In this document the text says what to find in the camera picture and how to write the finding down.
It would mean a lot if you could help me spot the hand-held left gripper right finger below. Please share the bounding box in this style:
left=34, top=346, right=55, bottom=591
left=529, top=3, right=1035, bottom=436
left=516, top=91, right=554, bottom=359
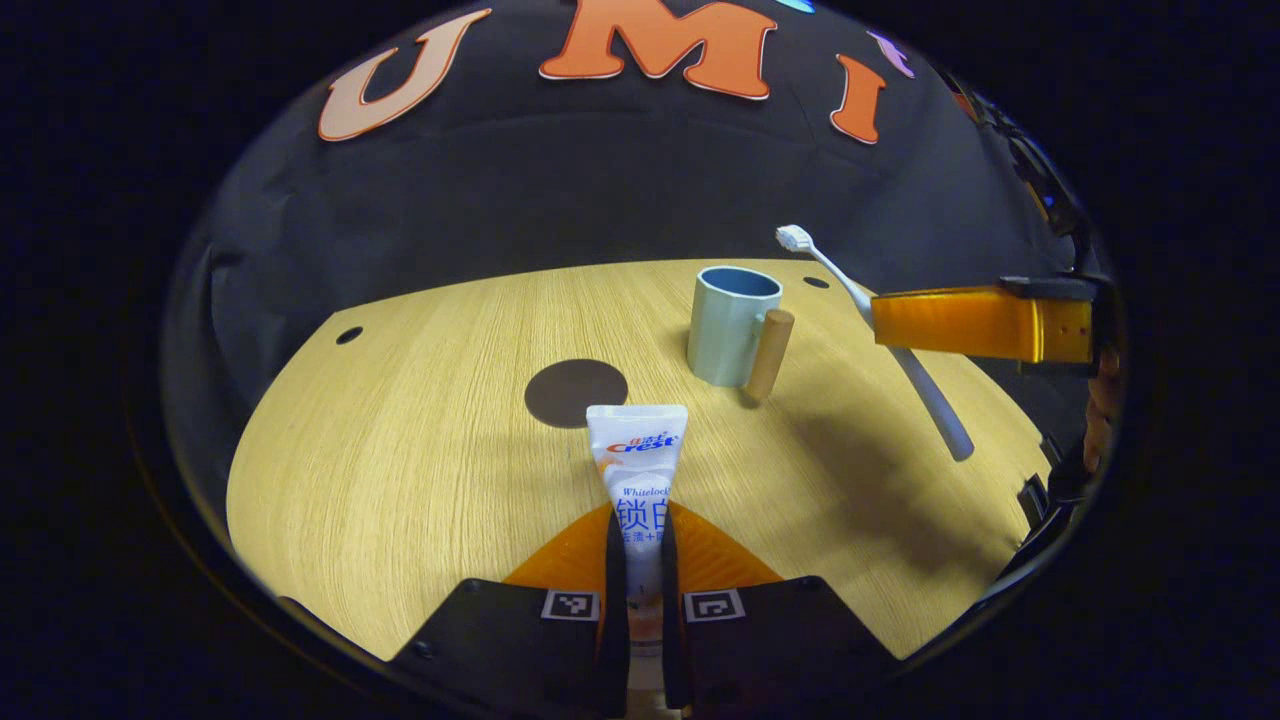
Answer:
left=660, top=500, right=906, bottom=720

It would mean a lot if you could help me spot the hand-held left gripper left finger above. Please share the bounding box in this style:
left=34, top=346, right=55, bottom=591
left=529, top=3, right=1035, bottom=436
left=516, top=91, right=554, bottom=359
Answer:
left=385, top=500, right=630, bottom=720

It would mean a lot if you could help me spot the light blue cup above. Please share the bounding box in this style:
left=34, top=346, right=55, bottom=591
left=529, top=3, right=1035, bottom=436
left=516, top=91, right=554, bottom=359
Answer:
left=686, top=265, right=797, bottom=403

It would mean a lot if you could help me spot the black backdrop cloth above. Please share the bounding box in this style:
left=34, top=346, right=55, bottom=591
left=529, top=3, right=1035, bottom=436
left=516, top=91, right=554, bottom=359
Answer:
left=165, top=0, right=1101, bottom=521

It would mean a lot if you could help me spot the white toothpaste tube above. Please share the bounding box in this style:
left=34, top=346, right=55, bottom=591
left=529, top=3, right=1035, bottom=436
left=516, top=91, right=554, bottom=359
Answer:
left=585, top=404, right=691, bottom=720

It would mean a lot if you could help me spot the white toothbrush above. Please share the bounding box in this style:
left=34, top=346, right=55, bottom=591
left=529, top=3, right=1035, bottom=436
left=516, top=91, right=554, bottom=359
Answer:
left=776, top=224, right=976, bottom=463

